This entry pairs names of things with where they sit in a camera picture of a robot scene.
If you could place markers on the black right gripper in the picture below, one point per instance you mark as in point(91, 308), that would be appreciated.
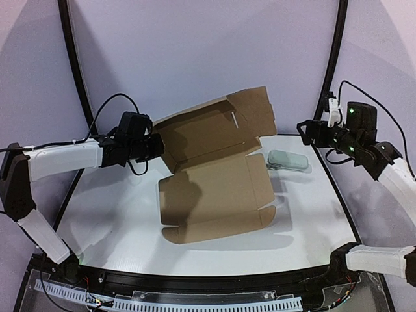
point(317, 132)

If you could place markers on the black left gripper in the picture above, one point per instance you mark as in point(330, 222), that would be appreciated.
point(158, 146)

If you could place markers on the brown cardboard box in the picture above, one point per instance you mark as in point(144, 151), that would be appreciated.
point(218, 185)

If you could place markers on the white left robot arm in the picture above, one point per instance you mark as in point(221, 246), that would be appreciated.
point(132, 141)

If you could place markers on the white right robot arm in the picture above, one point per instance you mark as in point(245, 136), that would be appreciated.
point(356, 138)

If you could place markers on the pale green oblong case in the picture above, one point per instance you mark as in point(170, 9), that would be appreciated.
point(278, 159)

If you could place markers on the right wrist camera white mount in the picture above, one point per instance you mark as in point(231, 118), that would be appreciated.
point(333, 108)

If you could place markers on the right black frame post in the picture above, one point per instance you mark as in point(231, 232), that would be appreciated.
point(338, 31)

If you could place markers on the black frame post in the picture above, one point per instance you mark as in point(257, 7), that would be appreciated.
point(67, 30)
point(338, 31)

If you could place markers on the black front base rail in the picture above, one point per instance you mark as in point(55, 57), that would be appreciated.
point(360, 292)

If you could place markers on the white slotted cable duct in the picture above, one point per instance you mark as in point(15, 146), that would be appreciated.
point(168, 302)

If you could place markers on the left black frame post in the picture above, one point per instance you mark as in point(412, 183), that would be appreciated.
point(67, 30)

